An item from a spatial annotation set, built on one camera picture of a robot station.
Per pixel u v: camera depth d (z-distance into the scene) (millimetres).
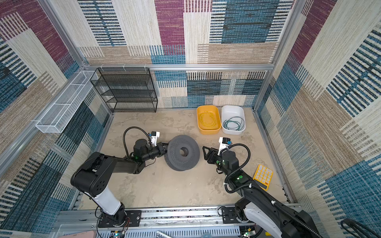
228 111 1176
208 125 1087
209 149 723
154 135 848
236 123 1110
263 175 852
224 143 708
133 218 732
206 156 729
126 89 1101
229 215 732
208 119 1119
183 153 888
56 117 715
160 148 798
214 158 713
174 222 730
